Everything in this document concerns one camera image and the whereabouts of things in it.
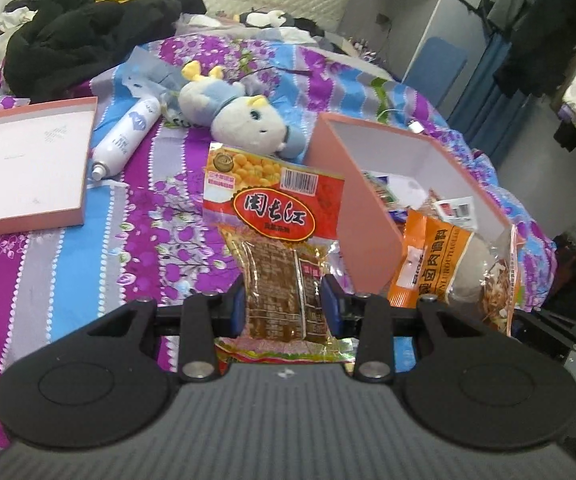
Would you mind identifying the blue curtain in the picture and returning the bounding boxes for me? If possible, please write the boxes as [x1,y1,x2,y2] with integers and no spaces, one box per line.
[445,35,516,126]

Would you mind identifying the dark hanging clothes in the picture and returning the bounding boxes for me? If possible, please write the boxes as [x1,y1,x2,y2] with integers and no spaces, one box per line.
[488,0,576,98]

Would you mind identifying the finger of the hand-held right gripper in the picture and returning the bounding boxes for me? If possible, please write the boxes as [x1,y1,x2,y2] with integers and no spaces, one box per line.
[510,307,576,361]

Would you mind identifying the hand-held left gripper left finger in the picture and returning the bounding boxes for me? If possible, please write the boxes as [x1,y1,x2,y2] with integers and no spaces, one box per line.
[85,274,246,383]

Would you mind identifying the white blue plush toy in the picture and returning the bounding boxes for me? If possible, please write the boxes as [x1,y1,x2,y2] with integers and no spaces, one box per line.
[178,60,303,156]

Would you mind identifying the black white plush toy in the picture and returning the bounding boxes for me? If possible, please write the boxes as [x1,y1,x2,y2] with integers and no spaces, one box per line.
[240,10,289,29]

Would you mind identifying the blue plastic bag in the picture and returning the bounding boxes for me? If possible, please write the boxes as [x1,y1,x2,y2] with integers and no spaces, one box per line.
[118,45,189,98]

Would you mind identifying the purple floral blanket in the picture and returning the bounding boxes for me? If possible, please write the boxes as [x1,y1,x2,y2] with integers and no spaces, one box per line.
[0,35,558,448]

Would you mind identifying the pink box lid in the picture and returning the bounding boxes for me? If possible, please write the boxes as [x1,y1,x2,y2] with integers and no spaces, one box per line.
[0,96,99,240]

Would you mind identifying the red label brown snack packet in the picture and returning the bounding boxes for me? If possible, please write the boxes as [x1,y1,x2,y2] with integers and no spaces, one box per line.
[203,141,359,363]

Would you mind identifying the blue chair cushion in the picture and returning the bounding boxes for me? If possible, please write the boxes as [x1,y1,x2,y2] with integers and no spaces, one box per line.
[403,37,468,116]

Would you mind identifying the white charger with cable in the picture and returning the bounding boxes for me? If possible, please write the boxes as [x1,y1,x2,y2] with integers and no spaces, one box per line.
[378,107,426,135]

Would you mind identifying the orange snack packet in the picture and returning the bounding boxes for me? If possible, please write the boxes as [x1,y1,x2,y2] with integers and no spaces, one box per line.
[388,209,521,336]

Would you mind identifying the white spray bottle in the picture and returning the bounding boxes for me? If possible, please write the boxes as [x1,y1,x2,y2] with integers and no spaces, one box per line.
[90,97,163,181]

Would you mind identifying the pink cardboard box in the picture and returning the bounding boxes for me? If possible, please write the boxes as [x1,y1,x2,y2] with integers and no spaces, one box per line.
[304,112,513,306]

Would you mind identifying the white cloth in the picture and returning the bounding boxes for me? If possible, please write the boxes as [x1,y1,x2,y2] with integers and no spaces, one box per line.
[0,7,39,36]

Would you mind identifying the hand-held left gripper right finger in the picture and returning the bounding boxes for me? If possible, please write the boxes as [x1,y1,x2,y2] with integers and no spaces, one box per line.
[320,275,511,381]

